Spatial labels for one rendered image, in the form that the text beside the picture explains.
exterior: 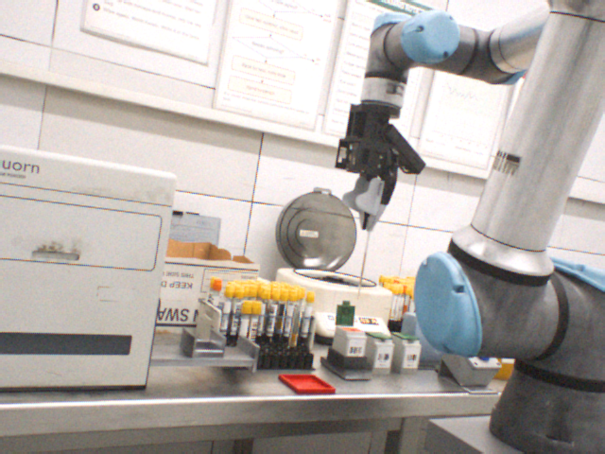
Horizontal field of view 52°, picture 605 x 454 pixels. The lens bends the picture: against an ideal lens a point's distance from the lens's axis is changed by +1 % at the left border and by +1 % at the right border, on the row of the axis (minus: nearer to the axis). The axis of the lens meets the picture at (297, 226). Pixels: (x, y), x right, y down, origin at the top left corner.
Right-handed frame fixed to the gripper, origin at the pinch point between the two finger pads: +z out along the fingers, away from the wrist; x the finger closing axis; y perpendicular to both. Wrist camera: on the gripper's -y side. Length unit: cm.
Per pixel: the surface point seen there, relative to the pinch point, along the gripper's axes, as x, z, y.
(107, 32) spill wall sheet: -56, -31, 38
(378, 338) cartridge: 0.2, 20.4, -5.9
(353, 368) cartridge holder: 2.4, 25.4, 0.2
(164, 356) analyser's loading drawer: 4.7, 22.9, 35.2
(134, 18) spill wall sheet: -57, -36, 33
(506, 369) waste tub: 4.2, 24.6, -35.6
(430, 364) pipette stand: -1.9, 25.9, -21.5
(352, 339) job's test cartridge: 1.9, 20.3, 1.1
